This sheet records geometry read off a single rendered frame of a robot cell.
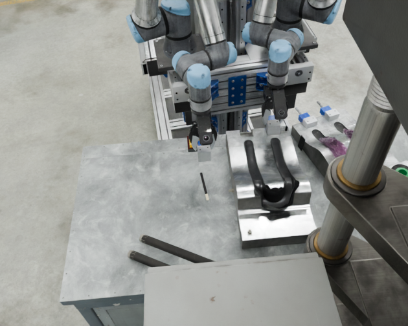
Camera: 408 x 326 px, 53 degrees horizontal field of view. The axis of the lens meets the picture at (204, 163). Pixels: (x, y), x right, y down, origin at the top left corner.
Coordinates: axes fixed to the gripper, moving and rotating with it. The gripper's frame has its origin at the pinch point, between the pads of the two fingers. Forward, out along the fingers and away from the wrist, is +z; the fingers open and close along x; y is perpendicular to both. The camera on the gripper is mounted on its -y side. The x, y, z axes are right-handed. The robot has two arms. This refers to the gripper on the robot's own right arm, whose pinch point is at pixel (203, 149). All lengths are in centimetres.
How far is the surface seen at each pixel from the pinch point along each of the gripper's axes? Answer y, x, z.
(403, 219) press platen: -72, -28, -59
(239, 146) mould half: 5.2, -14.7, 6.2
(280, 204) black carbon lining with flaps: -23.2, -25.4, 7.8
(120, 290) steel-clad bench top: -47, 32, 15
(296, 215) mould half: -27.8, -30.4, 8.9
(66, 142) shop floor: 104, 95, 95
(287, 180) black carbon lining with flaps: -15.9, -29.3, 3.3
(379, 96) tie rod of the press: -64, -22, -78
